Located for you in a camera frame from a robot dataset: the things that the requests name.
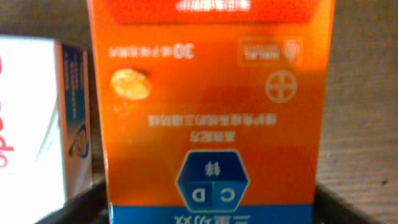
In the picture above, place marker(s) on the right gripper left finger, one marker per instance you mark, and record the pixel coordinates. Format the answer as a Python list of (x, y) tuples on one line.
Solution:
[(91, 207)]

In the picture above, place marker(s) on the white Panadol box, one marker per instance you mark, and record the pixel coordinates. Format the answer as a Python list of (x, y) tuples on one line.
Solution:
[(45, 127)]

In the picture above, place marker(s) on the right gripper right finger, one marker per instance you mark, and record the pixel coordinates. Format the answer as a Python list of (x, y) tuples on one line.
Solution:
[(330, 208)]

